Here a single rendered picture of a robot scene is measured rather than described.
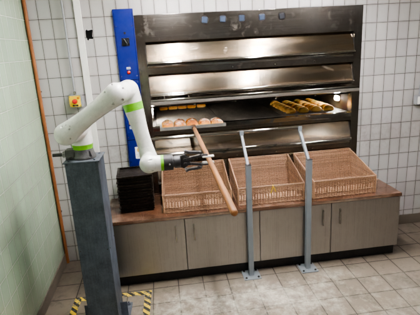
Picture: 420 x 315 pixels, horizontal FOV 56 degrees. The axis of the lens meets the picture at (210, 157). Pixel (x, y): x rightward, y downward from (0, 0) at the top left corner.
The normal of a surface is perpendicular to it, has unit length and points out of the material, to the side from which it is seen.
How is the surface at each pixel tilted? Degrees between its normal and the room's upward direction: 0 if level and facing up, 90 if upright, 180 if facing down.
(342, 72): 70
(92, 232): 90
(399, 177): 90
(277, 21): 90
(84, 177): 90
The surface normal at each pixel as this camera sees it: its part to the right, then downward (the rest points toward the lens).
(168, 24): 0.13, 0.26
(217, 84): 0.11, -0.08
